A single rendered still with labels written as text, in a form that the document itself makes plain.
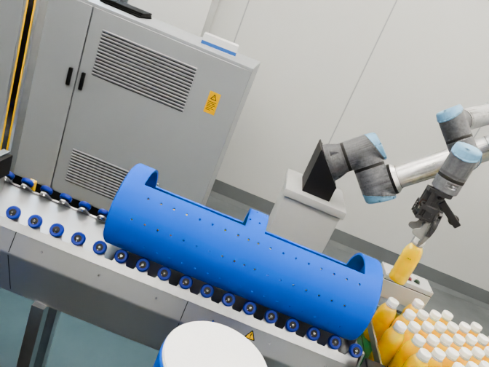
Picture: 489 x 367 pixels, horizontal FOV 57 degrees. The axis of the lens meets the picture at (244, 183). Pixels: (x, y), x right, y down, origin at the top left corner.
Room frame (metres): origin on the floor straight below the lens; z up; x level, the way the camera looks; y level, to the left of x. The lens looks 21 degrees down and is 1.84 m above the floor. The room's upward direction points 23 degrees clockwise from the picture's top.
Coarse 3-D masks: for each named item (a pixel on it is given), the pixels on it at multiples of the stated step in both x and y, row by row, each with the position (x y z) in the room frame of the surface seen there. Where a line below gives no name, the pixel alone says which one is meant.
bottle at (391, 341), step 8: (392, 328) 1.31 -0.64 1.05; (384, 336) 1.31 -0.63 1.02; (392, 336) 1.29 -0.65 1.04; (400, 336) 1.29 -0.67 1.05; (384, 344) 1.29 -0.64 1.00; (392, 344) 1.28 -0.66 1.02; (400, 344) 1.29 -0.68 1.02; (384, 352) 1.29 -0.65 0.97; (392, 352) 1.29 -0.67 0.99; (384, 360) 1.28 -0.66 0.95
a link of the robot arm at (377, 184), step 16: (480, 144) 2.07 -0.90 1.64; (416, 160) 2.13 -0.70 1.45; (432, 160) 2.09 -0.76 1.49; (368, 176) 2.11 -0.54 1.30; (384, 176) 2.10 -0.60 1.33; (400, 176) 2.10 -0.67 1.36; (416, 176) 2.09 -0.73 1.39; (432, 176) 2.09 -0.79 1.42; (368, 192) 2.10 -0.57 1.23; (384, 192) 2.08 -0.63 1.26
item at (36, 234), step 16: (0, 224) 1.21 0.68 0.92; (16, 224) 1.22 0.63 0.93; (48, 240) 1.22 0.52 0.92; (80, 256) 1.21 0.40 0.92; (96, 256) 1.23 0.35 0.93; (128, 272) 1.22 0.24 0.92; (144, 272) 1.24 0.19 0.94; (160, 288) 1.22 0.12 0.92; (176, 288) 1.23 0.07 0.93; (208, 304) 1.23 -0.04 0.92; (240, 320) 1.23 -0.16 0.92; (256, 320) 1.24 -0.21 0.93; (288, 336) 1.23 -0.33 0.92; (304, 336) 1.25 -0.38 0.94; (320, 352) 1.23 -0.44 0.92; (336, 352) 1.24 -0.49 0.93
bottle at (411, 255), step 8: (408, 248) 1.51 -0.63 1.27; (416, 248) 1.50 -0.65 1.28; (400, 256) 1.52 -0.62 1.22; (408, 256) 1.49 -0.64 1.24; (416, 256) 1.49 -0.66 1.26; (400, 264) 1.50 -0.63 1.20; (408, 264) 1.49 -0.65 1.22; (416, 264) 1.50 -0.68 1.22; (392, 272) 1.51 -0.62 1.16; (400, 272) 1.49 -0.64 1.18; (408, 272) 1.49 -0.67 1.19; (400, 280) 1.49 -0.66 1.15
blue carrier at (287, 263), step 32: (128, 192) 1.23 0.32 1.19; (160, 192) 1.27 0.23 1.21; (128, 224) 1.20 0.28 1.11; (160, 224) 1.21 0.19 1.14; (192, 224) 1.23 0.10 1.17; (224, 224) 1.25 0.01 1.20; (256, 224) 1.29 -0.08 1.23; (160, 256) 1.21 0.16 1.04; (192, 256) 1.20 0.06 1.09; (224, 256) 1.21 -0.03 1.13; (256, 256) 1.22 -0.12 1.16; (288, 256) 1.24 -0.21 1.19; (320, 256) 1.28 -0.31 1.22; (352, 256) 1.47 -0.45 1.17; (224, 288) 1.24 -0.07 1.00; (256, 288) 1.21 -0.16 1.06; (288, 288) 1.21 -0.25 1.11; (320, 288) 1.22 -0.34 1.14; (352, 288) 1.24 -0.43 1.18; (320, 320) 1.22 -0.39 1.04; (352, 320) 1.21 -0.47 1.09
